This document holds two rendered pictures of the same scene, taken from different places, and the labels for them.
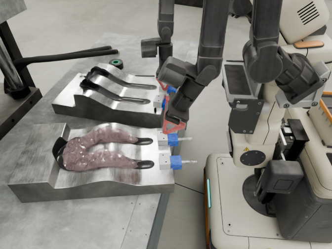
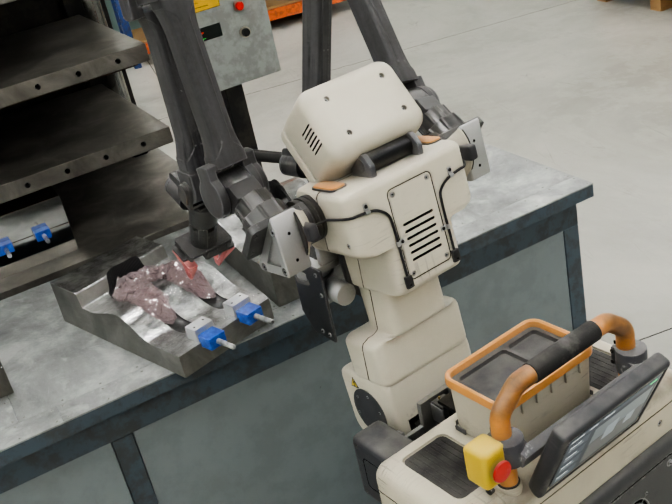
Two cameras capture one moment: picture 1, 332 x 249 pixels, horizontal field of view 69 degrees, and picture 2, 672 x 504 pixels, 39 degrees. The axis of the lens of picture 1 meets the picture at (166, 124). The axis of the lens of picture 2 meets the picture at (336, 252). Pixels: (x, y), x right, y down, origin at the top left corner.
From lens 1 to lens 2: 1.69 m
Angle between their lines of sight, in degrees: 47
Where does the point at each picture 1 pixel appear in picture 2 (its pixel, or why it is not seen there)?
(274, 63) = (213, 192)
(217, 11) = (173, 120)
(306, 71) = (255, 214)
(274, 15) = (207, 134)
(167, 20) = not seen: hidden behind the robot
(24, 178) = (65, 283)
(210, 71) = (181, 190)
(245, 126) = (320, 320)
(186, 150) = not seen: hidden behind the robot
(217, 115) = not seen: outside the picture
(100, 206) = (110, 355)
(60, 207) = (83, 339)
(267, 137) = (365, 361)
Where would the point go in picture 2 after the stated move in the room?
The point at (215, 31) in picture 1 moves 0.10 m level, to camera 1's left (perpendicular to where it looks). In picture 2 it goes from (180, 143) to (152, 135)
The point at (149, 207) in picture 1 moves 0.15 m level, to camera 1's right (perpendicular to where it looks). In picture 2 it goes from (144, 379) to (182, 403)
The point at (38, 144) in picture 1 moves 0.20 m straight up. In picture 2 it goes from (113, 257) to (88, 184)
